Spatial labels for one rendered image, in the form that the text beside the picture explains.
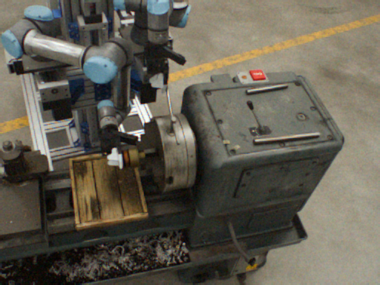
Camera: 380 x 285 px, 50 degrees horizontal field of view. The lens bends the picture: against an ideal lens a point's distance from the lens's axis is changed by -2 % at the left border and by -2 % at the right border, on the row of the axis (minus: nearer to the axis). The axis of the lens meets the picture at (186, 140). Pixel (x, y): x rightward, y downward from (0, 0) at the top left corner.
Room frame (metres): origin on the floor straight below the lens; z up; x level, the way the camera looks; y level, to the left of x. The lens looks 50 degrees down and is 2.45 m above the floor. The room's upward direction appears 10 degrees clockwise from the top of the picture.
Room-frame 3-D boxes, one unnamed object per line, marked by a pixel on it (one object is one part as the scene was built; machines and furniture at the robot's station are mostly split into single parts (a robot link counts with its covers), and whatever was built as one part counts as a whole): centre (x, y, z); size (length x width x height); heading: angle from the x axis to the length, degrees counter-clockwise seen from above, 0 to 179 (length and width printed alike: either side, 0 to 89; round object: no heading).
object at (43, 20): (1.47, 0.73, 1.33); 0.13 x 0.12 x 0.14; 164
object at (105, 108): (1.23, 0.37, 1.08); 0.11 x 0.08 x 0.09; 22
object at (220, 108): (1.24, -0.30, 1.06); 0.59 x 0.48 x 0.39; 113
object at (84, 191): (0.97, 0.31, 0.89); 0.36 x 0.30 x 0.04; 23
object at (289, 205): (1.24, -0.30, 0.43); 0.60 x 0.48 x 0.86; 113
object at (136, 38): (1.72, 0.30, 1.21); 0.15 x 0.15 x 0.10
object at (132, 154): (1.02, 0.20, 1.08); 0.09 x 0.09 x 0.09; 23
